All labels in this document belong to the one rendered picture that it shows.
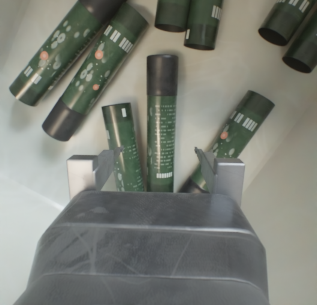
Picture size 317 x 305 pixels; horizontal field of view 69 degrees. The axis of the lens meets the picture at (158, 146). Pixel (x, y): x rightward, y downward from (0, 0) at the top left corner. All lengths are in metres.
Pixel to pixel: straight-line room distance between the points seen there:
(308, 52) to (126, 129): 0.18
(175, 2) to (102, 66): 0.09
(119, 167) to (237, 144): 0.12
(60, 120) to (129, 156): 0.08
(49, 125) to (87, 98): 0.05
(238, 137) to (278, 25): 0.11
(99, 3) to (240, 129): 0.18
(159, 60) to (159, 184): 0.12
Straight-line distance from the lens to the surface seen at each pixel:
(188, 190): 0.26
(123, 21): 0.24
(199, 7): 0.24
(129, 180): 0.25
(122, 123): 0.24
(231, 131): 0.25
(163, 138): 0.24
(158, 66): 0.23
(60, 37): 0.25
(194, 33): 0.24
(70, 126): 0.26
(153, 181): 0.25
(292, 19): 0.26
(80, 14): 0.25
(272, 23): 0.26
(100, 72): 0.24
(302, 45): 0.27
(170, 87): 0.23
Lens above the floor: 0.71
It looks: 76 degrees down
